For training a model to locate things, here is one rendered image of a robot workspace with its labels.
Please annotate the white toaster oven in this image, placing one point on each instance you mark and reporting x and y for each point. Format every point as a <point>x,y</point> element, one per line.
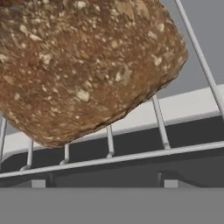
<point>189,102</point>

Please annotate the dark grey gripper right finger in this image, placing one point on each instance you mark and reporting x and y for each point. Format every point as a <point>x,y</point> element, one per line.
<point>161,179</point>

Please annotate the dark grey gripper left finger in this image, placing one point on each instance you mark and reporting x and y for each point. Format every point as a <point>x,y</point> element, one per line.
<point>51,181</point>

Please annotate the brown seeded bread loaf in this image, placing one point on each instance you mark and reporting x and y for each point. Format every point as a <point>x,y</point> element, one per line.
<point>87,67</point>

